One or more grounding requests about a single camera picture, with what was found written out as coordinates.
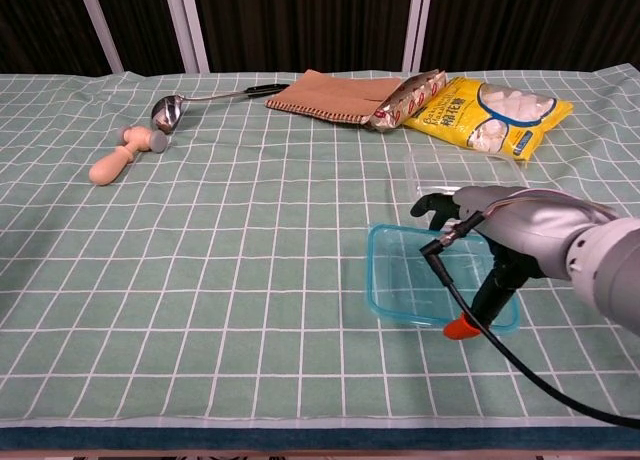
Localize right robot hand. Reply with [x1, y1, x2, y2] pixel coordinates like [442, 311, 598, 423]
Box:
[409, 184, 619, 341]

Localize blue plastic lid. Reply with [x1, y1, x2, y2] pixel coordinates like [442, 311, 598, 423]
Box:
[367, 223, 521, 336]

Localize clear plastic container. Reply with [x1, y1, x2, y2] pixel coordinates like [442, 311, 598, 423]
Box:
[403, 147, 531, 202]

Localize yellow marshmallow bag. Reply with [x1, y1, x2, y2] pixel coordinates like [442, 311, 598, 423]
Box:
[402, 76, 575, 163]

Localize gold foil snack packet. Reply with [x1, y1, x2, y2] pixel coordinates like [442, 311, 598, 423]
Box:
[367, 69, 448, 132]

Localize brown spiral notebook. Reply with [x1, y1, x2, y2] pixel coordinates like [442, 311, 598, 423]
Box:
[264, 68, 406, 126]

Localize black curtain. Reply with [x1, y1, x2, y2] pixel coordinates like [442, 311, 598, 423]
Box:
[0, 0, 640, 77]

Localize green checked tablecloth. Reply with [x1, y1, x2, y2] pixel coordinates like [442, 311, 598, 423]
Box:
[0, 69, 640, 430]

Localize small wooden mallet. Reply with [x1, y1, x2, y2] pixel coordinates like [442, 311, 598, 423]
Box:
[88, 125, 169, 187]

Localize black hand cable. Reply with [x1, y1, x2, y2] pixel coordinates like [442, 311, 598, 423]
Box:
[419, 212, 640, 430]

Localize white frame post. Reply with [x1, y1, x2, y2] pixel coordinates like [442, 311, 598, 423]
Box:
[162, 0, 211, 74]
[74, 0, 125, 75]
[402, 0, 434, 73]

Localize steel ladle black handle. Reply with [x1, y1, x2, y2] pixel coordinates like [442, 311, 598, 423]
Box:
[150, 83, 291, 135]

